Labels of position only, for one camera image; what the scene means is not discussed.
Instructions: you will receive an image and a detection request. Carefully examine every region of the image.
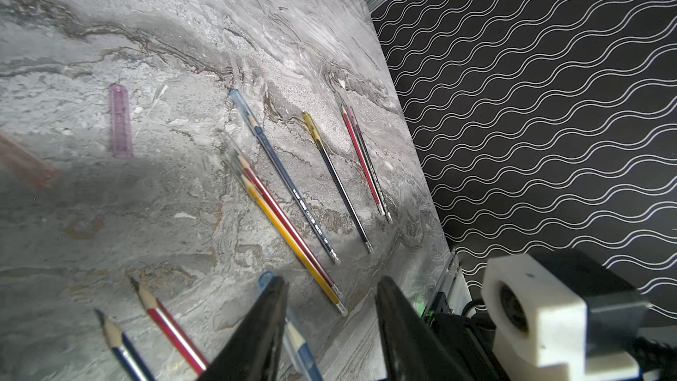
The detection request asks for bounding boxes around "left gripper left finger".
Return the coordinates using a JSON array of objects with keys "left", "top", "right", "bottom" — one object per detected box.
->
[{"left": 199, "top": 276, "right": 289, "bottom": 380}]

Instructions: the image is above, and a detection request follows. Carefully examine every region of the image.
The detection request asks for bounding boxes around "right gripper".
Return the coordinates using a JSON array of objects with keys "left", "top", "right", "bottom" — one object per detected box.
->
[{"left": 422, "top": 291, "right": 497, "bottom": 380}]

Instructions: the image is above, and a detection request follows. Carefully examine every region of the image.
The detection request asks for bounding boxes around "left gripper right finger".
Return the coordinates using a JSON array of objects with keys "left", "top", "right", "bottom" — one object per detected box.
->
[{"left": 376, "top": 276, "right": 472, "bottom": 380}]

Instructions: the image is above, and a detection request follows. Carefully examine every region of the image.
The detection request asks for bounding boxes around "light blue capped pencil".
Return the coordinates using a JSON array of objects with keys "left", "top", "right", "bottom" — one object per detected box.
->
[{"left": 283, "top": 304, "right": 323, "bottom": 381}]

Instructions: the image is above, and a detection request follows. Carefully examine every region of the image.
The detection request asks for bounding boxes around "purple transparent pencil cap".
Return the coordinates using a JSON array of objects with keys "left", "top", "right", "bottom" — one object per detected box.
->
[{"left": 109, "top": 84, "right": 133, "bottom": 159}]

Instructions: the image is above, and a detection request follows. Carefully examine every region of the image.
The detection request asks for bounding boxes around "orange transparent pencil cap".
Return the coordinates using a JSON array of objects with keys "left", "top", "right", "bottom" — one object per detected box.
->
[{"left": 1, "top": 134, "right": 59, "bottom": 189}]

